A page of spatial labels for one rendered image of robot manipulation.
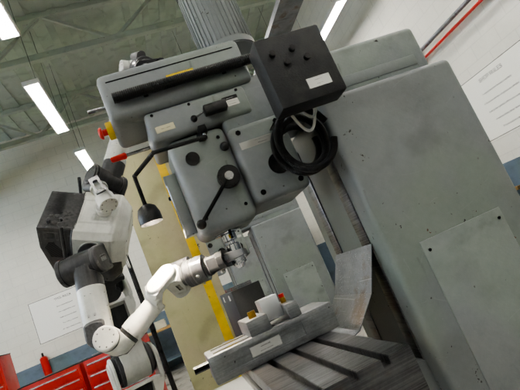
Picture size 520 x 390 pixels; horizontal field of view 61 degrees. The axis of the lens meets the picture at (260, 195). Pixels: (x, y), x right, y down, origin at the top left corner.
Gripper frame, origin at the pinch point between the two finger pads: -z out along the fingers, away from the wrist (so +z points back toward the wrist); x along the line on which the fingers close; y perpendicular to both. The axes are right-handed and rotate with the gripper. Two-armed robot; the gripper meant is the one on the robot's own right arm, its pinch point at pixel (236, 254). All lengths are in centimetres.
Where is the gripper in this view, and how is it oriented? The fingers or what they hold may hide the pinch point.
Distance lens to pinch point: 141.9
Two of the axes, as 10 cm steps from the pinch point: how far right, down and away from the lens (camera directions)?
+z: -9.1, 4.0, 1.4
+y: 3.7, 9.1, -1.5
